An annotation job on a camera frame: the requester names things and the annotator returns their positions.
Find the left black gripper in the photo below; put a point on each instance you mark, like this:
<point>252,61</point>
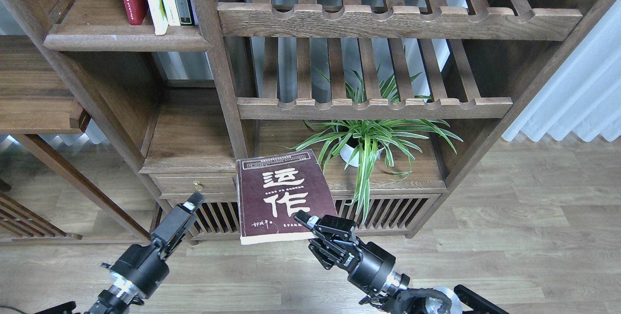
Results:
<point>141,269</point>

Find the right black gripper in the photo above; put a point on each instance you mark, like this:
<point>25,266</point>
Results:
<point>370,268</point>

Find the dark red book white characters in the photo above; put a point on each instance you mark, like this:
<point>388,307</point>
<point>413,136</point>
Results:
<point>272,189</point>

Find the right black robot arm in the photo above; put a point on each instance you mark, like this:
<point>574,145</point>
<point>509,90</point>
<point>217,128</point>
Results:
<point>439,300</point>

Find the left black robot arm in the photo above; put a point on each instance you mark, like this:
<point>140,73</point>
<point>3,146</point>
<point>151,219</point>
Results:
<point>97,304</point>

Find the brass drawer knob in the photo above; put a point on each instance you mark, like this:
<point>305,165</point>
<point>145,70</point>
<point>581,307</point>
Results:
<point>198,186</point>

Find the white plant pot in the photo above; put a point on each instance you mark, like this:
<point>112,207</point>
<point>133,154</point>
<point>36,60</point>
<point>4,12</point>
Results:
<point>347,152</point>

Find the green spider plant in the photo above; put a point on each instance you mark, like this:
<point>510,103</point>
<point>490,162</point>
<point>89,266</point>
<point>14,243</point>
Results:
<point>394,134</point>

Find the dark wooden bookshelf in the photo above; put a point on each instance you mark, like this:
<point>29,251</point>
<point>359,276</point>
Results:
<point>183,106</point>

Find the wooden slatted rack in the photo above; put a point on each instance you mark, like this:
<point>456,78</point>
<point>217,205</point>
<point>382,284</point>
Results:
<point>25,226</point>

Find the wooden side table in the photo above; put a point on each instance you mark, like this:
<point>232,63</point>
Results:
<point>35,101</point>

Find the white curtain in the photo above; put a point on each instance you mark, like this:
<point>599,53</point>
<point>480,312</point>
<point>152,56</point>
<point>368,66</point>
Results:
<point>584,96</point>

